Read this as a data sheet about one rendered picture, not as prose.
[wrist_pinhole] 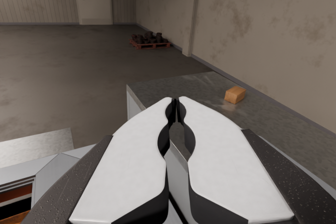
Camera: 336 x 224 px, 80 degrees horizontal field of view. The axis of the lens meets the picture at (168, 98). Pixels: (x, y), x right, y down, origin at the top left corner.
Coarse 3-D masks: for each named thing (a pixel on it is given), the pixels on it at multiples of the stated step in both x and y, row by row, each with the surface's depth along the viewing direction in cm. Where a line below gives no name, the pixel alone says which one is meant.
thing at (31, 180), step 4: (32, 176) 79; (16, 180) 76; (20, 180) 77; (24, 180) 77; (28, 180) 78; (32, 180) 79; (4, 184) 75; (8, 184) 75; (12, 184) 76; (16, 184) 76; (20, 184) 77; (24, 184) 77; (28, 184) 78; (32, 184) 77; (0, 188) 74; (4, 188) 75; (8, 188) 75; (12, 188) 75; (16, 188) 76; (32, 188) 76; (0, 192) 74; (4, 192) 75; (32, 192) 74; (32, 196) 73; (32, 200) 72; (32, 204) 69
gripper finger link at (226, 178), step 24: (192, 120) 10; (216, 120) 9; (192, 144) 9; (216, 144) 8; (240, 144) 8; (192, 168) 7; (216, 168) 7; (240, 168) 7; (264, 168) 7; (192, 192) 6; (216, 192) 6; (240, 192) 6; (264, 192) 6; (192, 216) 7; (216, 216) 6; (240, 216) 6; (264, 216) 5; (288, 216) 5
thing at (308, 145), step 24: (144, 96) 98; (168, 96) 100; (192, 96) 101; (216, 96) 103; (240, 120) 85; (264, 120) 86; (288, 120) 87; (288, 144) 73; (312, 144) 74; (312, 168) 64
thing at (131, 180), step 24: (144, 120) 10; (168, 120) 11; (120, 144) 8; (144, 144) 8; (168, 144) 10; (96, 168) 7; (120, 168) 7; (144, 168) 7; (96, 192) 6; (120, 192) 6; (144, 192) 6; (168, 192) 8; (72, 216) 6; (96, 216) 6; (120, 216) 6; (144, 216) 6
